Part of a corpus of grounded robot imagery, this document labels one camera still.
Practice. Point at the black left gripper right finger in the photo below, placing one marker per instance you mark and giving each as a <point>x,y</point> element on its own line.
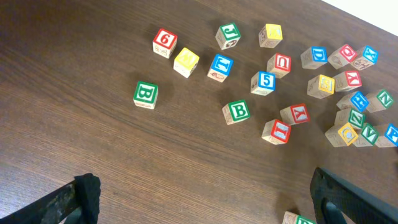
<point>334,197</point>

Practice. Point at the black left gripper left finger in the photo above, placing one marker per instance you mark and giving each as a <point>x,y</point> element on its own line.
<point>75,202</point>

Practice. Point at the yellow S wooden block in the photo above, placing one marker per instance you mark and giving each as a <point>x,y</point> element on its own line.
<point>291,218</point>

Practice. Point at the green R wooden block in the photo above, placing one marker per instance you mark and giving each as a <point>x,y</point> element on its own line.
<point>145,95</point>

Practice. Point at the yellow C wooden block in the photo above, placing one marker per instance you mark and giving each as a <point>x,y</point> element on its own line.
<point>341,135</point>

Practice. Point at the green V wooden block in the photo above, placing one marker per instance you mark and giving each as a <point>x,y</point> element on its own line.
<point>367,136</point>

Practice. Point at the blue P wooden block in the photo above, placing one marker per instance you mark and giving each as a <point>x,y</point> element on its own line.
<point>387,135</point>

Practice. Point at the green Z wooden block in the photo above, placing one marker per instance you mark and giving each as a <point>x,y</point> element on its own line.
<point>351,116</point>

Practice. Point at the red I wooden block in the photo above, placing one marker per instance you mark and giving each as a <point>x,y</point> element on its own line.
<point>276,132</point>

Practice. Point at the red K wooden block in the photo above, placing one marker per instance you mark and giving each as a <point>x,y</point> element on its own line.
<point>295,114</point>

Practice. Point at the blue H wooden block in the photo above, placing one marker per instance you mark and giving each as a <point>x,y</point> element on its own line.
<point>355,100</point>

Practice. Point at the green N wooden block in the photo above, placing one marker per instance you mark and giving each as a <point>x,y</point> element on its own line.
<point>379,100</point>

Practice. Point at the yellow middle wooden block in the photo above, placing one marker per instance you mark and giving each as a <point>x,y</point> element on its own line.
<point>321,86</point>

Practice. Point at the red X wooden block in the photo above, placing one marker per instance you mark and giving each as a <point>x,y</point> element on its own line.
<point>347,80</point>

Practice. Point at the green B wooden block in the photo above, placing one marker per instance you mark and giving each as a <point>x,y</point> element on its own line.
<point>235,112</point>

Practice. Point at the blue 5 wooden block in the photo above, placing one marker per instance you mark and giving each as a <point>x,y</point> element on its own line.
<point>263,83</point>

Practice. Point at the red Q wooden block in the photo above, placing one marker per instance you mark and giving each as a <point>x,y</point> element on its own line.
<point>342,56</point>

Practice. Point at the blue D wooden block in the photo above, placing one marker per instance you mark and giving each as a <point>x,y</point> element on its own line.
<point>314,57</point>

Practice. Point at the red U wooden block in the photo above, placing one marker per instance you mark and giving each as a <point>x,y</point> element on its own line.
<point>279,65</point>

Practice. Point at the blue X wooden block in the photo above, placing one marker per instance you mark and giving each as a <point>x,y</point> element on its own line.
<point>367,56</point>

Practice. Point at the blue I wooden block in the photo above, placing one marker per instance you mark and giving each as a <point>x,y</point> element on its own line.
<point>220,68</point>

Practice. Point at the yellow W wooden block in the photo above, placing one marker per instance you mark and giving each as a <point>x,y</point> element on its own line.
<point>185,62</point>

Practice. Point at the yellow top wooden block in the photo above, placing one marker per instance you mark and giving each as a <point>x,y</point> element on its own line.
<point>270,36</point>

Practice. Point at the red 6 wooden block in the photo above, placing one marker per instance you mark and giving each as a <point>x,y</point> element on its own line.
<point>164,43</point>

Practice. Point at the green J wooden block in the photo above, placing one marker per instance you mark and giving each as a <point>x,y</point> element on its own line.
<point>227,36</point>

